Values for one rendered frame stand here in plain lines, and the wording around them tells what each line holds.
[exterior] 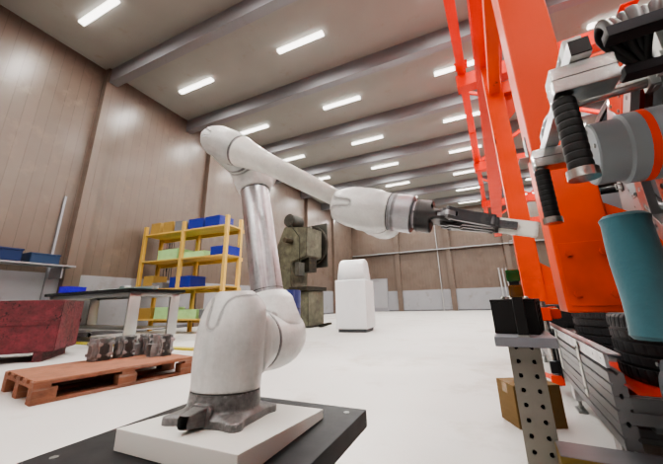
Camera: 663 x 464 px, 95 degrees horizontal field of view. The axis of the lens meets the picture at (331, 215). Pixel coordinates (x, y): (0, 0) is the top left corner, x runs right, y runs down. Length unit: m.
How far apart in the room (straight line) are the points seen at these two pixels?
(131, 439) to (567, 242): 1.28
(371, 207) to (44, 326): 4.68
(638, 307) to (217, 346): 0.87
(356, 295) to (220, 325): 5.83
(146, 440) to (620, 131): 1.05
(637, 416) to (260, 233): 1.27
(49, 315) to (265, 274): 4.25
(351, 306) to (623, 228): 5.91
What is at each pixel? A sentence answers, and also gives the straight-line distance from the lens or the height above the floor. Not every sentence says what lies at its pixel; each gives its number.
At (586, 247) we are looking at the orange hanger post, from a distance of 1.28.
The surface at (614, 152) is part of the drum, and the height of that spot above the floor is 0.82.
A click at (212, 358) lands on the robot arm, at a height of 0.46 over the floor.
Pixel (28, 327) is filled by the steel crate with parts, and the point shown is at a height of 0.38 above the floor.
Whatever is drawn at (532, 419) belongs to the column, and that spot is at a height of 0.17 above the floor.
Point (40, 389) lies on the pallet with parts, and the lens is 2.86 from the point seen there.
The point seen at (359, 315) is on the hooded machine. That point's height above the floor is 0.33.
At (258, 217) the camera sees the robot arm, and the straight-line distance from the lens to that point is 1.04.
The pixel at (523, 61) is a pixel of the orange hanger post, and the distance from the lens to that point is 1.56.
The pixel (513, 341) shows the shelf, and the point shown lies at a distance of 1.19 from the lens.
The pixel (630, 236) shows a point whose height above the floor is 0.68.
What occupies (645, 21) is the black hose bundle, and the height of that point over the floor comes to 0.97.
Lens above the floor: 0.56
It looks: 16 degrees up
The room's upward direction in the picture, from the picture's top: 1 degrees counter-clockwise
